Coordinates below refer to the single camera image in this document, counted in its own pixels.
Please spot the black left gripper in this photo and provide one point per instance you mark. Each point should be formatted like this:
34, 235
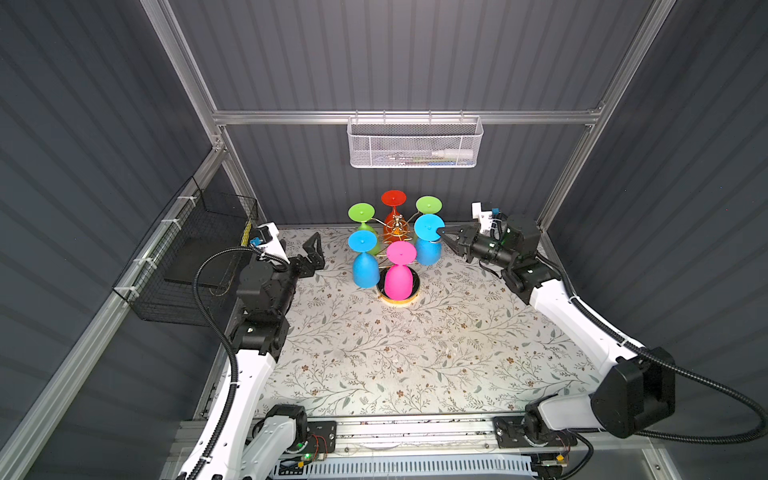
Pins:
305, 271

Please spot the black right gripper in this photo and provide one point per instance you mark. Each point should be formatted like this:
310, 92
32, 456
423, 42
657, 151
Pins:
465, 242

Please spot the blue wine glass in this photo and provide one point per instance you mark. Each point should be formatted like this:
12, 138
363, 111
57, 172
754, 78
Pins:
428, 243
366, 272

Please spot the pink wine glass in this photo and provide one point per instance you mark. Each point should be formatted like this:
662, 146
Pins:
399, 278

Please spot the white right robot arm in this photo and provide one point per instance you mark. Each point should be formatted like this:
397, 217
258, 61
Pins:
632, 393

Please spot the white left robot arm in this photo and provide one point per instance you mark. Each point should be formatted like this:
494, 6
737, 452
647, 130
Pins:
233, 445

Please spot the right green wine glass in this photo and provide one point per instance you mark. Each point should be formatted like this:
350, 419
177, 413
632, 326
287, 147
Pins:
429, 205

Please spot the green wine glass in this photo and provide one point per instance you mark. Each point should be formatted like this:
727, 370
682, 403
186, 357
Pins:
429, 205
362, 213

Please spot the left green wine glass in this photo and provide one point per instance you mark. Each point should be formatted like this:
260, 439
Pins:
362, 213

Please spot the gold wine glass rack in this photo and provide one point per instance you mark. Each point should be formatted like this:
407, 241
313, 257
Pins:
401, 235

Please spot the red wine glass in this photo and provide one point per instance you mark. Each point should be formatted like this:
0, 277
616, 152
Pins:
393, 199

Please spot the yellow marker in basket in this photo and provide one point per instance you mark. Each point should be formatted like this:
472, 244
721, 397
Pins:
246, 235

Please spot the white wire mesh basket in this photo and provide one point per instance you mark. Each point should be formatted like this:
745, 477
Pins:
418, 142

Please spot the black wire basket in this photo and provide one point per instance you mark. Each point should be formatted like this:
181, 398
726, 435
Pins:
176, 262

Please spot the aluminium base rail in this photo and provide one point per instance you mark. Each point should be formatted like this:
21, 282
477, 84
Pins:
466, 445

